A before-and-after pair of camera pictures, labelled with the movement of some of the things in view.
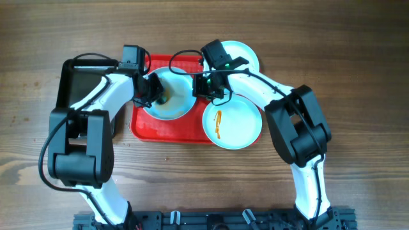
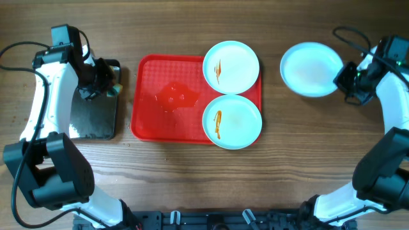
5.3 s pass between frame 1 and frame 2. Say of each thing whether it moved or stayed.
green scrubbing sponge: moved
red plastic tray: stayed
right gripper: moved
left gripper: moved
